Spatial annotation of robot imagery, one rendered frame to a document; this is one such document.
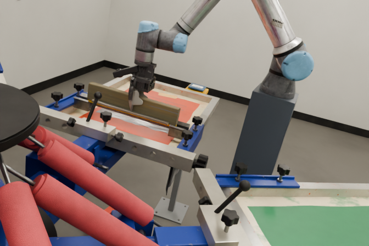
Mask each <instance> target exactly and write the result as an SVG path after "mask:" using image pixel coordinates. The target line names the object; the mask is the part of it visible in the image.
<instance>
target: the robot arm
mask: <svg viewBox="0 0 369 246"><path fill-rule="evenodd" d="M219 1H220V0H195V1H194V2H193V4H192V5H191V6H190V7H189V8H188V9H187V11H186V12H185V13H184V14H183V15H182V16H181V18H180V19H179V20H178V21H177V23H176V24H175V25H174V26H173V27H172V28H171V29H170V30H169V31H166V30H161V29H159V25H158V23H155V22H152V21H145V20H144V21H141V22H140V23H139V28H138V32H137V33H138V34H137V42H136V49H135V57H134V59H135V62H134V63H135V64H136V65H135V66H132V67H129V68H124V69H117V70H116V71H115V72H113V76H114V78H116V77H119V78H121V77H123V76H124V75H128V74H132V73H133V74H132V77H131V81H130V87H129V91H128V103H129V106H130V110H131V111H132V110H133V106H134V105H142V104H143V100H141V99H140V98H139V96H142V97H146V98H148V97H147V96H146V95H145V94H144V92H146V93H148V92H150V91H151V90H152V89H154V86H155V79H156V77H155V76H154V70H155V68H156V65H157V64H155V63H153V59H154V52H155V49H156V48H157V49H162V50H165V51H170V52H175V53H184V52H185V51H186V47H187V41H188V36H189V35H190V34H191V33H192V32H193V30H194V29H195V28H196V27H197V26H198V25H199V24H200V23H201V22H202V20H203V19H204V18H205V17H206V16H207V15H208V14H209V13H210V12H211V10H212V9H213V8H214V7H215V6H216V5H217V4H218V2H219ZM251 1H252V3H253V5H254V7H255V9H256V11H257V13H258V16H259V18H260V20H261V22H262V24H263V26H264V28H265V30H266V32H267V34H268V36H269V38H270V40H271V42H272V44H273V46H274V49H273V52H272V54H273V58H272V62H271V65H270V69H269V72H268V74H267V75H266V77H265V78H264V80H263V81H262V83H261V85H260V90H261V91H263V92H264V93H266V94H269V95H271V96H274V97H278V98H284V99H292V98H294V96H295V82H296V81H301V80H303V79H305V78H307V77H308V76H309V75H310V74H311V73H312V71H313V69H314V60H313V58H312V56H311V54H309V53H308V52H307V50H306V44H304V43H303V40H302V39H301V38H298V37H296V36H295V34H294V32H293V30H292V27H291V25H290V23H289V21H288V19H287V17H286V14H285V12H284V10H283V8H282V6H281V4H280V2H279V0H251Z"/></svg>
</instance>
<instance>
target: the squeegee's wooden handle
mask: <svg viewBox="0 0 369 246"><path fill-rule="evenodd" d="M96 92H100V93H101V94H102V98H101V99H99V101H101V102H105V103H108V104H112V105H115V106H117V107H121V108H125V109H128V110H130V106H129V103H128V92H125V91H122V90H118V89H116V88H112V87H108V86H105V85H101V84H98V83H95V82H90V83H89V84H88V93H87V99H88V100H92V99H95V98H94V94H95V93H96ZM139 98H140V99H141V100H143V104H142V105H134V106H133V110H132V111H135V112H137V113H141V114H144V115H148V116H151V117H154V118H157V119H160V120H164V121H167V122H169V125H173V126H176V125H177V123H178V118H179V115H180V110H181V108H179V107H176V106H173V105H169V104H166V103H163V102H159V101H156V100H153V99H149V98H146V97H142V96H139Z"/></svg>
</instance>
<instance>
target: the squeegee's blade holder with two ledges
mask: <svg viewBox="0 0 369 246"><path fill-rule="evenodd" d="M97 104H100V105H103V106H106V107H110V108H113V109H116V110H119V111H123V112H126V113H129V114H132V115H135V116H139V117H142V118H145V119H148V120H152V121H155V122H159V123H161V124H164V125H168V124H169V122H167V121H164V120H160V119H157V118H154V117H151V116H148V115H144V114H141V113H137V112H135V111H131V110H128V109H125V108H121V107H117V106H115V105H112V104H108V103H105V102H101V101H99V100H98V102H97Z"/></svg>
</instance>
